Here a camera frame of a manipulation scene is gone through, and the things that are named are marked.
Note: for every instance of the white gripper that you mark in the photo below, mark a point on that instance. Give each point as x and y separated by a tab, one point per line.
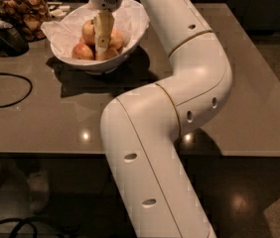
103	23

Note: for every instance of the red-yellow apple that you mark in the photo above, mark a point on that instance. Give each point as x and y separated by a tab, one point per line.
88	32

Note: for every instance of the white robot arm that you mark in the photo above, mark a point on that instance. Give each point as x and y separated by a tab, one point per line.
139	128

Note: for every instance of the right back apple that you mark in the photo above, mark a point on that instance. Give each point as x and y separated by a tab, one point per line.
116	39

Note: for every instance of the front middle apple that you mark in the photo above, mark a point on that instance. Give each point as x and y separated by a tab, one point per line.
109	54

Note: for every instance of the front left apple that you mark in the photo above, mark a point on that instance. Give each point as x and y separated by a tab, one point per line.
82	52

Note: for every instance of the small white items behind bowl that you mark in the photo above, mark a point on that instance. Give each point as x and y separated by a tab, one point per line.
59	11

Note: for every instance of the white bowl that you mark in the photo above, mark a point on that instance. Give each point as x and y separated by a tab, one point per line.
98	67

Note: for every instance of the white paper liner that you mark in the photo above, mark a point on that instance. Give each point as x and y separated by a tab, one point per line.
130	19

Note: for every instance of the glass jar of snacks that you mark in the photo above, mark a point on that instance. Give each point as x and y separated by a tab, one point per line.
27	16

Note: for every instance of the black round appliance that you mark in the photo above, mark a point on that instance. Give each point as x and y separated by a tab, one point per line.
12	42

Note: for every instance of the white shoe on floor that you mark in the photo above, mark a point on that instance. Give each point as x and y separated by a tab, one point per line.
39	191

